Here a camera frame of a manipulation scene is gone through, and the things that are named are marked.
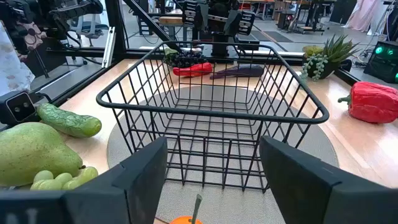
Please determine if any pink cloth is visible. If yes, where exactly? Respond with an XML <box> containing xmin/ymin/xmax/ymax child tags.
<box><xmin>343</xmin><ymin>0</ymin><xmax>382</xmax><ymax>34</ymax></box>

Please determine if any green pear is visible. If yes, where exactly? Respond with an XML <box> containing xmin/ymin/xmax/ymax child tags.
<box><xmin>0</xmin><ymin>121</ymin><xmax>84</xmax><ymax>187</ymax></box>

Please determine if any silver aluminium bar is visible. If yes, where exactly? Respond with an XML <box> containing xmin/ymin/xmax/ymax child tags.
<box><xmin>101</xmin><ymin>26</ymin><xmax>117</xmax><ymax>68</ymax></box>

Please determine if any red chili pepper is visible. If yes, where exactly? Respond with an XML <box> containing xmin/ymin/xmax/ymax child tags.
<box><xmin>172</xmin><ymin>62</ymin><xmax>213</xmax><ymax>78</ymax></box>

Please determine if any dark grape bunch with leaves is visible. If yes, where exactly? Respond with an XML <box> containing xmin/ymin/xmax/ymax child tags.
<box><xmin>164</xmin><ymin>47</ymin><xmax>208</xmax><ymax>68</ymax></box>

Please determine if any purple eggplant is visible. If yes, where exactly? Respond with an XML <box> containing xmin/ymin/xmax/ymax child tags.
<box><xmin>209</xmin><ymin>64</ymin><xmax>265</xmax><ymax>80</ymax></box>

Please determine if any black wire basket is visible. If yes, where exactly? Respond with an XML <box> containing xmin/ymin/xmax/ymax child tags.
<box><xmin>95</xmin><ymin>40</ymin><xmax>330</xmax><ymax>194</ymax></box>

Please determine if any potted succulent plant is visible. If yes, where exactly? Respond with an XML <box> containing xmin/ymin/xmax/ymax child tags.
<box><xmin>300</xmin><ymin>34</ymin><xmax>361</xmax><ymax>82</ymax></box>

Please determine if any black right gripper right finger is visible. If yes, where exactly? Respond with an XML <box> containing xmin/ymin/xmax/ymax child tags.
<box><xmin>259</xmin><ymin>135</ymin><xmax>398</xmax><ymax>224</ymax></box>

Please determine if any black computer with green lights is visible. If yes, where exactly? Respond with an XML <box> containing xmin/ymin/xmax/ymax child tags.
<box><xmin>363</xmin><ymin>40</ymin><xmax>398</xmax><ymax>84</ymax></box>

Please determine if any office chair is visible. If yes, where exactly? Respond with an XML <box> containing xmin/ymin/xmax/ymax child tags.
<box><xmin>70</xmin><ymin>14</ymin><xmax>109</xmax><ymax>47</ymax></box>

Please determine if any green grape bunch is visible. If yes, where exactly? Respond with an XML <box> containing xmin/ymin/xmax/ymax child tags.
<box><xmin>30</xmin><ymin>166</ymin><xmax>100</xmax><ymax>191</ymax></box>

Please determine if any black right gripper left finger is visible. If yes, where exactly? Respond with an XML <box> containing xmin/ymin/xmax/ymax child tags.
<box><xmin>62</xmin><ymin>136</ymin><xmax>169</xmax><ymax>224</ymax></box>

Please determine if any orange with stem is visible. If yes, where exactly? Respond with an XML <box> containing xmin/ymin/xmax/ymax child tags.
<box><xmin>169</xmin><ymin>194</ymin><xmax>203</xmax><ymax>224</ymax></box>

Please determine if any person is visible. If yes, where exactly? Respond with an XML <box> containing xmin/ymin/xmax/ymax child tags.
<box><xmin>0</xmin><ymin>20</ymin><xmax>47</xmax><ymax>97</ymax></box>

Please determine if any red bell pepper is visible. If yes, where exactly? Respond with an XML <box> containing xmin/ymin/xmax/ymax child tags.
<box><xmin>337</xmin><ymin>81</ymin><xmax>398</xmax><ymax>124</ymax></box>

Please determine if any round grey placemat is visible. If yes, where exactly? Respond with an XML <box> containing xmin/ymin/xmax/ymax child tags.
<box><xmin>106</xmin><ymin>85</ymin><xmax>340</xmax><ymax>224</ymax></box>

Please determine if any large green leafy vegetable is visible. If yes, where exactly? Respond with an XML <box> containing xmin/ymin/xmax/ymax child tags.
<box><xmin>36</xmin><ymin>102</ymin><xmax>103</xmax><ymax>139</ymax></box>

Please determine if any black table-level camera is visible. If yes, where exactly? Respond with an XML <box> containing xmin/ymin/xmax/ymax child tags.
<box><xmin>0</xmin><ymin>91</ymin><xmax>40</xmax><ymax>126</ymax></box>

